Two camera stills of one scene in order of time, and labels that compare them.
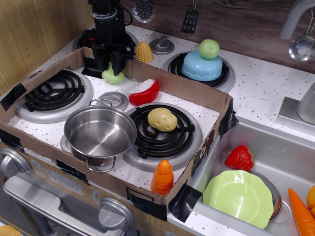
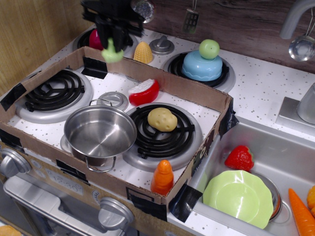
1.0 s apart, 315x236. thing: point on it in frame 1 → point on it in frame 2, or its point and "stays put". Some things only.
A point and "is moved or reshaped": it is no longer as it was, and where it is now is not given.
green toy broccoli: (109, 75) is moved or reshaped
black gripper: (109, 36) → (122, 14)
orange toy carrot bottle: (163, 179) stays put
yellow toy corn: (143, 52) stays put
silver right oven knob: (114, 215) stays put
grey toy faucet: (300, 115) stays put
